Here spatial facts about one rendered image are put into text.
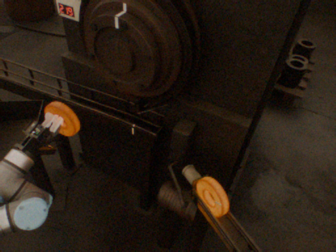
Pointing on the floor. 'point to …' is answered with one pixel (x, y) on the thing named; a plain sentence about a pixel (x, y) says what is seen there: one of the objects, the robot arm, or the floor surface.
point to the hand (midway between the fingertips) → (61, 115)
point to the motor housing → (172, 212)
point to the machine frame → (196, 92)
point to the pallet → (294, 74)
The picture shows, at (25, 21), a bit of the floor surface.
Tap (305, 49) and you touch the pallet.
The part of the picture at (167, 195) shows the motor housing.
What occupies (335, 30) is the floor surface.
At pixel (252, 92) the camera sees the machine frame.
